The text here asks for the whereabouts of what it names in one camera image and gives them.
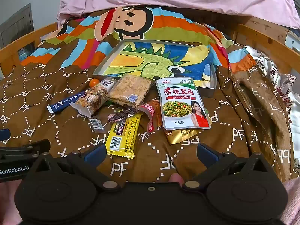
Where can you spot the orange red snack packet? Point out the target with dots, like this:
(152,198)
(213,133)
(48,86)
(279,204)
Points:
(146,110)

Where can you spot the yellow snack bar packet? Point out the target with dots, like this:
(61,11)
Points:
(121,138)

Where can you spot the white snack pouch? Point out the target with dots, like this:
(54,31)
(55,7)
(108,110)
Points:
(178,93)

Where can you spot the blue stick sachet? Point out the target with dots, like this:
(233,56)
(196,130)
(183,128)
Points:
(63,103)

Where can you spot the gold foil snack packet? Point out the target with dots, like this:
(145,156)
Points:
(182,136)

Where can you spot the small orange ball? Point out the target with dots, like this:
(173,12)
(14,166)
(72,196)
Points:
(93,82)

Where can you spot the clear packet with dark snack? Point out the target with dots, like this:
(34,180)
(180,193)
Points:
(121,116)

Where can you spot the white panel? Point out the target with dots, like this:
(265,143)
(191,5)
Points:
(293,41)

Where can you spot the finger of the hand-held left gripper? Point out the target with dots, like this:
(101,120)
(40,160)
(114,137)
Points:
(25,148)
(4,135)

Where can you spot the clear puffed rice cracker packet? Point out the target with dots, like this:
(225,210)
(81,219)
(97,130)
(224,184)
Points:
(129,89)

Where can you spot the metal tray with dinosaur print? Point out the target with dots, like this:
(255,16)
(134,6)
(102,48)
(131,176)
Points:
(140,61)

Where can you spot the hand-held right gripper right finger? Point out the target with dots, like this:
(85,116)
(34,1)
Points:
(206,152)

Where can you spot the brown cardboard box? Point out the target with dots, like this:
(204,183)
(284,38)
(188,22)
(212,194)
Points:
(269,28)

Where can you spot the brown printed monkey blanket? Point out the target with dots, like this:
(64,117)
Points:
(46,126)

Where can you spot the floral satin quilt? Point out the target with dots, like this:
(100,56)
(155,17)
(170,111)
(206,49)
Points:
(276,75)

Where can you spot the clear mixed nut bar packet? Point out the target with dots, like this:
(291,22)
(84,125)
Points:
(93,98)

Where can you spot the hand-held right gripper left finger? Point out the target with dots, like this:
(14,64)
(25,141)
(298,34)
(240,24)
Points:
(95,153)

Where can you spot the grey wall panel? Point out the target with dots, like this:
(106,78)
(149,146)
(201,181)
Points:
(16,25)

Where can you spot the blue patterned cloth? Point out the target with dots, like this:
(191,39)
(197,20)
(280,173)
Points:
(23,51)

